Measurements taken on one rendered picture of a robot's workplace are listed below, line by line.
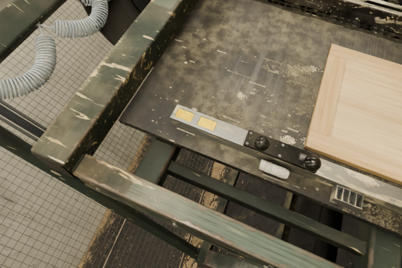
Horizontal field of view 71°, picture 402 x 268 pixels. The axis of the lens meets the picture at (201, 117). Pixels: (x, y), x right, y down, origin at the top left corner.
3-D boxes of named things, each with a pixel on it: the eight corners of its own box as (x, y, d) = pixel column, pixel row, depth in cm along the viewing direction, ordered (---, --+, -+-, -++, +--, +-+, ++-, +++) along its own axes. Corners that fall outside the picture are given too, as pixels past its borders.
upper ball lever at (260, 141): (264, 151, 77) (267, 154, 64) (250, 145, 78) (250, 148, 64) (268, 137, 77) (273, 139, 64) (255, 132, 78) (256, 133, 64)
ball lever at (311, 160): (307, 167, 75) (319, 174, 62) (293, 161, 76) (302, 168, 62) (312, 154, 75) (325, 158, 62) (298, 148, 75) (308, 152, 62)
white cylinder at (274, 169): (256, 170, 77) (285, 181, 76) (259, 166, 75) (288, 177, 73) (259, 161, 79) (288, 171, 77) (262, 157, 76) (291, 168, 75)
